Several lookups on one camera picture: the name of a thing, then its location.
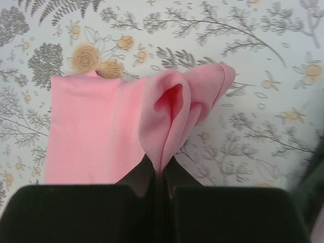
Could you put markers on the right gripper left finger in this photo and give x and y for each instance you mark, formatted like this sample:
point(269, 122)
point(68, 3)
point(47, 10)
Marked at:
point(120, 212)

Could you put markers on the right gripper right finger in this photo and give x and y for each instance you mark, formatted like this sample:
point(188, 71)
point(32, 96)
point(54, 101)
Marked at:
point(197, 213)

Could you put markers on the pink t shirt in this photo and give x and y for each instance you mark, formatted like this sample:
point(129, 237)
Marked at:
point(102, 128)

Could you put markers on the floral table mat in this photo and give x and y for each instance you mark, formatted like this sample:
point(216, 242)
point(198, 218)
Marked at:
point(232, 89)

